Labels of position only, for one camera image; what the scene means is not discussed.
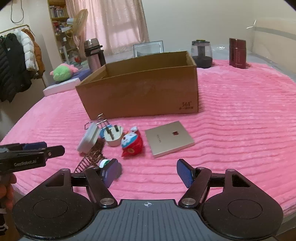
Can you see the glass jar dark base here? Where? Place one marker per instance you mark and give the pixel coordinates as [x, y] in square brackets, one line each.
[201, 53]

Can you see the white plug adapter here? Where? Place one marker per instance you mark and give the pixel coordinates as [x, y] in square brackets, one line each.
[113, 135]

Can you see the dark red thermos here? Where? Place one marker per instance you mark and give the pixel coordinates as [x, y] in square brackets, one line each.
[237, 53]

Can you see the blue binder clip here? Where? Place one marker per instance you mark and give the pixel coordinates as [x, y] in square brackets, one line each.
[101, 123]

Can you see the red blue Doraemon toy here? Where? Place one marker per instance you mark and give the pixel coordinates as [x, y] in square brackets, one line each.
[132, 143]

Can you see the wooden bookshelf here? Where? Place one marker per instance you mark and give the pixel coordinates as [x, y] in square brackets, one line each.
[62, 28]

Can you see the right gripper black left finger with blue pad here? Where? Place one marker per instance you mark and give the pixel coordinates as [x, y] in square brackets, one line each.
[99, 180]

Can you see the black jacket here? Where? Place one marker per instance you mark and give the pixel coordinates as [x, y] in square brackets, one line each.
[14, 75]

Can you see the gold router box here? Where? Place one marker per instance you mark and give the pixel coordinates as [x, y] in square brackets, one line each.
[168, 138]

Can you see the brown jacket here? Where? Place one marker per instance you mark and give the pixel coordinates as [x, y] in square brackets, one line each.
[37, 52]

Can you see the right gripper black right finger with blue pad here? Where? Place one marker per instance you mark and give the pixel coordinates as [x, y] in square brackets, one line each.
[197, 182]

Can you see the white puffer jacket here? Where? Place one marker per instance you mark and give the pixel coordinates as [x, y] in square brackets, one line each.
[28, 49]

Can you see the white square night light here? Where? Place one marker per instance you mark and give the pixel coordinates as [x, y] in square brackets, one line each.
[89, 139]

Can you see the white flat box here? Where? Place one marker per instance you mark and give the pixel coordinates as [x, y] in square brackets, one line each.
[61, 87]

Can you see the standing fan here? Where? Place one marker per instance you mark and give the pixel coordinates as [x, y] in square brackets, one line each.
[76, 25]

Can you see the sand picture frame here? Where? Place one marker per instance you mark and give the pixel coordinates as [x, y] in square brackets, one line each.
[148, 48]

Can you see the brown cardboard box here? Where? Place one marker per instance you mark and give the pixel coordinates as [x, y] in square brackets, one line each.
[157, 84]

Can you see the green pink plush toy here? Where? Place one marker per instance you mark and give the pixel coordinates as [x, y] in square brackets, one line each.
[63, 72]

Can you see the purple book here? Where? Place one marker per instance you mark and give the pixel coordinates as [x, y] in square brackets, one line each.
[81, 74]

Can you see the clothes rack rail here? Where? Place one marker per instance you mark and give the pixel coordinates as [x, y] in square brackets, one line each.
[17, 27]

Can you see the green white small bottle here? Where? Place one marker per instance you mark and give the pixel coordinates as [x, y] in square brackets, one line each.
[103, 163]

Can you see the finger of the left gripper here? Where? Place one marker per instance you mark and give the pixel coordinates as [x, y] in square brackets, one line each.
[53, 152]
[23, 147]

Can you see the pink curtain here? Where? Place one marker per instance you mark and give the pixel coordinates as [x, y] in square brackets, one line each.
[117, 25]

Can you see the person's hand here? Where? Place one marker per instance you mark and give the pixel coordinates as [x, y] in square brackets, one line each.
[7, 192]

